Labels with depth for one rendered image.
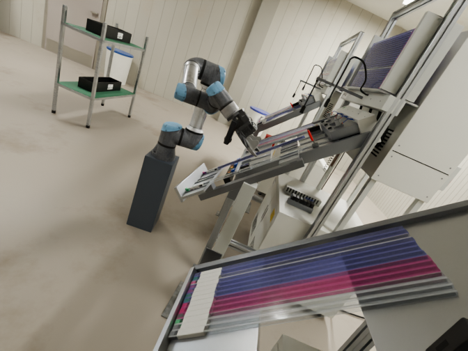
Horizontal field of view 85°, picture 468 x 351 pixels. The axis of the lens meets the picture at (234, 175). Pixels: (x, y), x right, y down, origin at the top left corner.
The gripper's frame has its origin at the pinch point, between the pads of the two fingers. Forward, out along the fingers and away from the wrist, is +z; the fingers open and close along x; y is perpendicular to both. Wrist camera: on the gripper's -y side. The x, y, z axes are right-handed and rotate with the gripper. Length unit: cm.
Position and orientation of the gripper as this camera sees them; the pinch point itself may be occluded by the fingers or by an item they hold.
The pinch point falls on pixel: (255, 153)
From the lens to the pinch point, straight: 117.1
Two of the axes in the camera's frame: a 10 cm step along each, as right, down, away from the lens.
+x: 2.1, -3.3, 9.2
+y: 7.8, -5.2, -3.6
